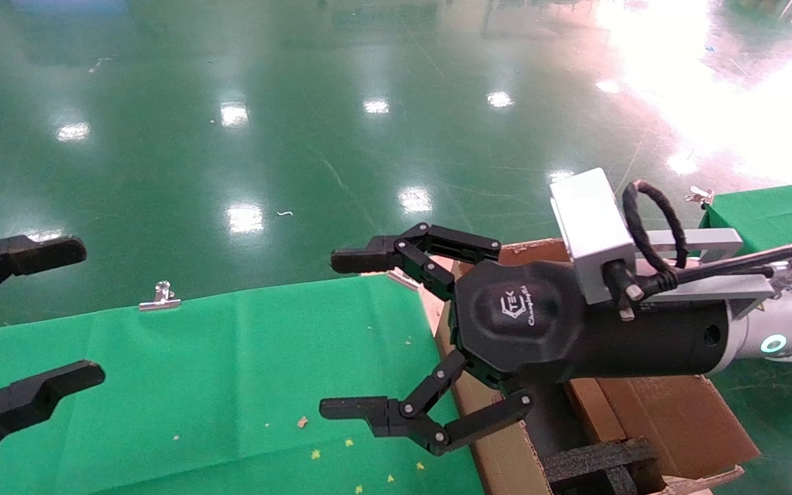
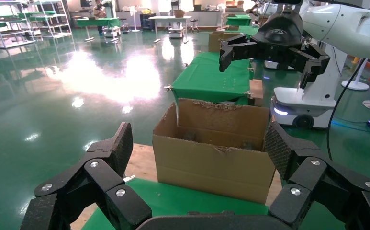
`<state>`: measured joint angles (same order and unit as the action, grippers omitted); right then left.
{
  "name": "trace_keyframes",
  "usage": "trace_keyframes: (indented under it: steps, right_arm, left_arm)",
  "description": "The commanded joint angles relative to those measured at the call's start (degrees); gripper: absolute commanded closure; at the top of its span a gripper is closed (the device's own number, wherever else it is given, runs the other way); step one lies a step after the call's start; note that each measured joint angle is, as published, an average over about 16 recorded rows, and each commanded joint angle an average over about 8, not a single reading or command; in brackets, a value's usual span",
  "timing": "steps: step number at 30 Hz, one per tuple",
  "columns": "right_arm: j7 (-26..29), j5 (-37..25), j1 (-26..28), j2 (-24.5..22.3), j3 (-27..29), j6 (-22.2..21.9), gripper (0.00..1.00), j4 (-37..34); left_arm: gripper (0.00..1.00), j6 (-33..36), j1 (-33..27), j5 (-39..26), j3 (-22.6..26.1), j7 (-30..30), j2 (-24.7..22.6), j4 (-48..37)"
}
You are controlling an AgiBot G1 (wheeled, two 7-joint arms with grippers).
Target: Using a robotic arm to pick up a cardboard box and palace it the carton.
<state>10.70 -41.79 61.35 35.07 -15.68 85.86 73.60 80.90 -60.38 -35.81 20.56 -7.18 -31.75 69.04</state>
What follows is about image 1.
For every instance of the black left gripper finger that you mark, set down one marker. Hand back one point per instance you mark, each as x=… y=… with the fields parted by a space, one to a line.
x=31 y=254
x=25 y=402

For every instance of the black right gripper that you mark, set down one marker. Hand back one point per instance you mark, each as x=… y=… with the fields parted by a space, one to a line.
x=526 y=323

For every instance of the small brown cardboard box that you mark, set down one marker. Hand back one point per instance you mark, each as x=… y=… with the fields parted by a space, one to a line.
x=595 y=412

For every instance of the large open cardboard carton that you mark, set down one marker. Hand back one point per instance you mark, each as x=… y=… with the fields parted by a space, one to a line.
x=678 y=419

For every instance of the silver binder clip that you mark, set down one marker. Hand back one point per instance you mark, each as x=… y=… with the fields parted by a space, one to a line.
x=700 y=197
x=401 y=278
x=159 y=301

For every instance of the large green tablecloth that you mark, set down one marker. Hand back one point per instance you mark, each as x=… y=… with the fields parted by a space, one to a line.
x=196 y=385

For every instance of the black foam insert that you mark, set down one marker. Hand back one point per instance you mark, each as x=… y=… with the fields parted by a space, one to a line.
x=595 y=464

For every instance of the small green tablecloth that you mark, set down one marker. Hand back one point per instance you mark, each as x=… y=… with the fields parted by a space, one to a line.
x=781 y=206

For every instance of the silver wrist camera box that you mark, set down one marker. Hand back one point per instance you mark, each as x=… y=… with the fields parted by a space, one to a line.
x=592 y=220

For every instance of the silver camera mount bracket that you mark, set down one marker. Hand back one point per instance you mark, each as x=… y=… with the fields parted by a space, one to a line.
x=709 y=240

